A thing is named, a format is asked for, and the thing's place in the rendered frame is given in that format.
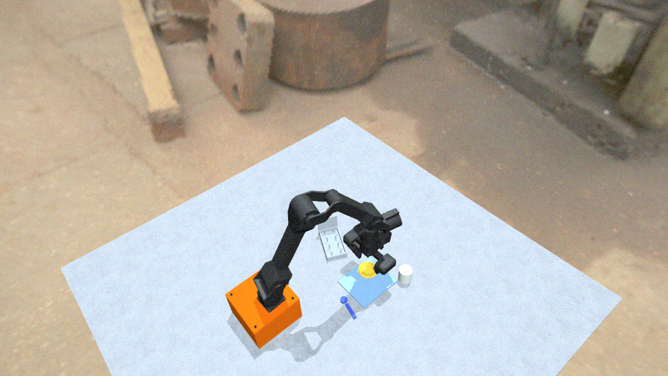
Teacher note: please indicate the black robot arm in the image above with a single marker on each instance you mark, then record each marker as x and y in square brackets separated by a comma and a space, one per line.
[303, 216]

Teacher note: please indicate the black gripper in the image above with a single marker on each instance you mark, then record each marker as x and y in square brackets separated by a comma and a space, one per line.
[383, 264]

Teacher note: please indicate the white cylinder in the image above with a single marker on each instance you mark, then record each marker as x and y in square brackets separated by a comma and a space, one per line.
[405, 274]

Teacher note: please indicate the yellow plate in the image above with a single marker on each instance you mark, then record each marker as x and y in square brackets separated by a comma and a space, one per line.
[366, 269]

